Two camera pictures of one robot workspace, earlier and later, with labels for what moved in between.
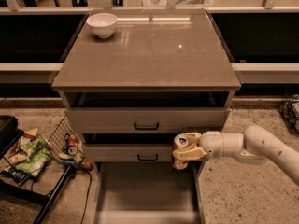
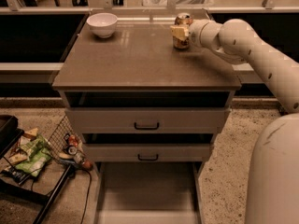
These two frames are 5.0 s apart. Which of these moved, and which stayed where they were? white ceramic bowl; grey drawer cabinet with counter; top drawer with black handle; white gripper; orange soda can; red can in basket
Moved: white gripper; orange soda can
Stayed: white ceramic bowl; top drawer with black handle; grey drawer cabinet with counter; red can in basket
